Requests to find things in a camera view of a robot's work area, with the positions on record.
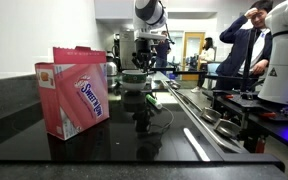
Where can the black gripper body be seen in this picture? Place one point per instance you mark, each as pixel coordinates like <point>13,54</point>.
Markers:
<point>143,54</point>

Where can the white green mug cup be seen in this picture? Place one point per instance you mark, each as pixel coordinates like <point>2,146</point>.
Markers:
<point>133,79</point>

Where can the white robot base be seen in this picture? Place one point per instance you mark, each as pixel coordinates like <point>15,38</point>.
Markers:
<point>275,87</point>

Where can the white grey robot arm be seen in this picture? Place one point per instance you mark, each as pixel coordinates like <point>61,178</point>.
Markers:
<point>148,15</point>

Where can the person in dark clothes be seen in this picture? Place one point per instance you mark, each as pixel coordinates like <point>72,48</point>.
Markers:
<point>162,49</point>

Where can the stainless steel kettle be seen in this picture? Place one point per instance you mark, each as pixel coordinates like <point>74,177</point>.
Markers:
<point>111,65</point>

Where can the white green marker pen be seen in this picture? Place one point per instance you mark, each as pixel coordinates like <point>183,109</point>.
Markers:
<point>154,101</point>

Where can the person in white top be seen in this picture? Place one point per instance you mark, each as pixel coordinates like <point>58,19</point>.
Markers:
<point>207,54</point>

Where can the stainless steel stove control panel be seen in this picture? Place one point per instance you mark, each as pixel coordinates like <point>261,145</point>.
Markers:
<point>229,144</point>

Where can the pink Sweet'N Low box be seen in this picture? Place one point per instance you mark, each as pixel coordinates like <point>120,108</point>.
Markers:
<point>73,90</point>

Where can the silver stove knob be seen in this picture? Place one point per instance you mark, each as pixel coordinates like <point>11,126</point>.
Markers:
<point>227,128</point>
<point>210,115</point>

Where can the person in navy jacket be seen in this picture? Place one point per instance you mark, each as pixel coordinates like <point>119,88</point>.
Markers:
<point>248,31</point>

